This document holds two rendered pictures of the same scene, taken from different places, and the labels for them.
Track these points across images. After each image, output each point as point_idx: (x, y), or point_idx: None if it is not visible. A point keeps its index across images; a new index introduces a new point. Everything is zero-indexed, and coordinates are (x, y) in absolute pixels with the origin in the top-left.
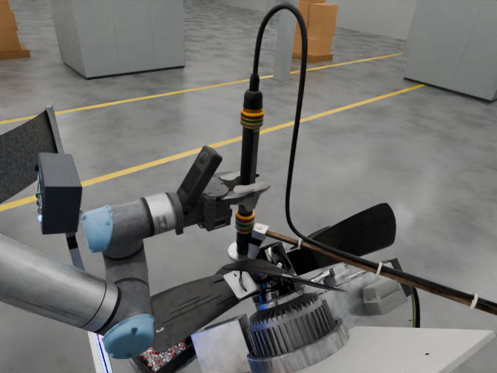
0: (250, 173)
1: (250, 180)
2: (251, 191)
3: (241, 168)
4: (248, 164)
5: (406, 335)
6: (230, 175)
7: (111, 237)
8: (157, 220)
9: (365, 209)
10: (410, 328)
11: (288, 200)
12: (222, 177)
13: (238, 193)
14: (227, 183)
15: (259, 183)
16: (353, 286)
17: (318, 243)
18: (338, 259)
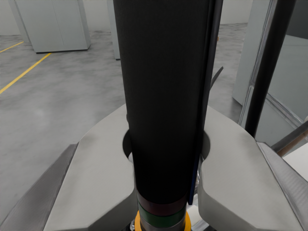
0: (206, 85)
1: (205, 116)
2: (266, 147)
3: (161, 86)
4: (201, 38)
5: (306, 162)
6: (94, 169)
7: None
8: None
9: (213, 84)
10: (288, 156)
11: (262, 107)
12: (77, 221)
13: (298, 211)
14: (123, 214)
15: (210, 113)
16: (200, 166)
17: (277, 147)
18: (294, 145)
